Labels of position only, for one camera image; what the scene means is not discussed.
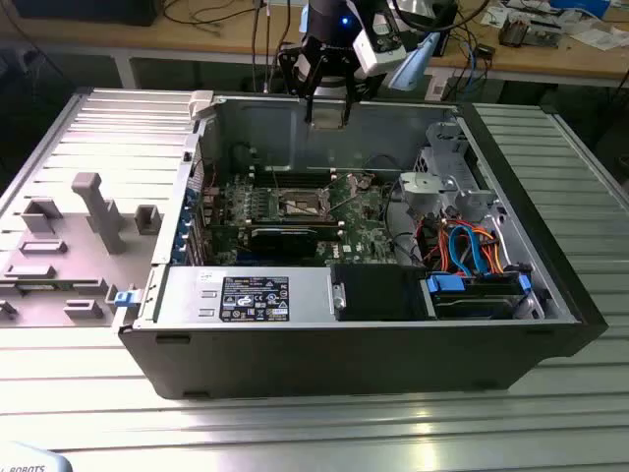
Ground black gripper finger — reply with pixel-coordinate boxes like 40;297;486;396
278;41;329;125
338;48;380;125

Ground silver CPU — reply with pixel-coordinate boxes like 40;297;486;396
313;105;345;130

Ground metal socket cover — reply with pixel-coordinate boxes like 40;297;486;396
319;171;364;215

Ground RAM slot white clips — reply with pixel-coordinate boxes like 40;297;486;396
250;174;339;183

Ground CPU socket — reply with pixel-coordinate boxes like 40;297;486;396
275;185;333;220

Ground copper CPU cooler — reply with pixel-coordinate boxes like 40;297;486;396
498;13;531;49

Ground white plastic case latch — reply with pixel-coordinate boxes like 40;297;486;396
189;90;216;120

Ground metal drive cage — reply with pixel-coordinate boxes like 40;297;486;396
397;121;497;220

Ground green RAM stick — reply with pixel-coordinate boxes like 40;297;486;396
211;219;344;231

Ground black upright box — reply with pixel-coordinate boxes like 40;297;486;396
431;29;461;58

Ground green motherboard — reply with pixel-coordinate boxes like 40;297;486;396
199;169;400;269

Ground wooden workbench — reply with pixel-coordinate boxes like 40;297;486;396
0;0;629;89

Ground black plastic disk bay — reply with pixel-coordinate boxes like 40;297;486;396
331;263;427;324

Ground grey power supply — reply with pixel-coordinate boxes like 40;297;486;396
161;267;340;325

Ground metal component box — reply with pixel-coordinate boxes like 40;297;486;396
528;18;562;49

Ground hard disk blue carrier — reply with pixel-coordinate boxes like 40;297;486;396
425;272;535;321

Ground black flat device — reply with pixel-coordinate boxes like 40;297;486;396
12;0;159;29

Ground black PC case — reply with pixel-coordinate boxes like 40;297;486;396
116;90;609;400

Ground blue plastic latch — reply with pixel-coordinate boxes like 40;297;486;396
113;289;142;310

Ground grey parts rack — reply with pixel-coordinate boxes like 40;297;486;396
0;171;163;328

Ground pale blue teach pendant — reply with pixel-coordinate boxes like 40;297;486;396
0;440;75;472

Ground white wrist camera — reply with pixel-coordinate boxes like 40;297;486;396
352;13;409;80

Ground thin black wire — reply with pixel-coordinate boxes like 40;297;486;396
364;153;404;174

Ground orange wire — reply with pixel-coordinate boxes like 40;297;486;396
422;218;517;276

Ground blue flat wire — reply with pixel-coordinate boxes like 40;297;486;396
447;221;495;277

